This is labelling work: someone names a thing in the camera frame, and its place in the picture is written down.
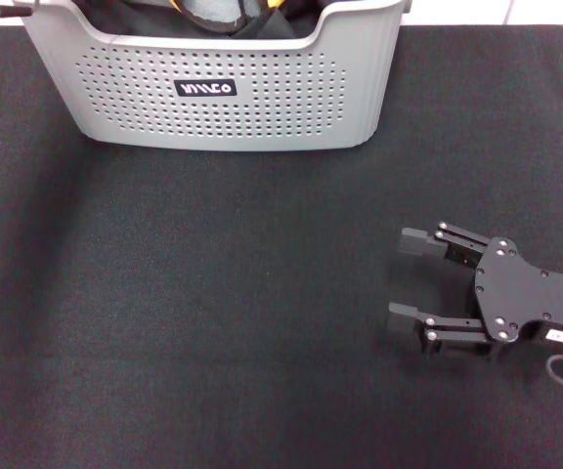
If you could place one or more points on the black cloth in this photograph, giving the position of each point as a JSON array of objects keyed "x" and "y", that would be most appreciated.
[{"x": 291, "y": 24}]

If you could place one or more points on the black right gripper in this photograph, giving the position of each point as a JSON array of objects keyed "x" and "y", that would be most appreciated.
[{"x": 521, "y": 293}]

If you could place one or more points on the black tablecloth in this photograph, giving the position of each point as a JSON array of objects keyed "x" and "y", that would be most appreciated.
[{"x": 164, "y": 293}]

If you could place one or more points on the grey perforated storage box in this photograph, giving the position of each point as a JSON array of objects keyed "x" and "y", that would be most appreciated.
[{"x": 272, "y": 107}]

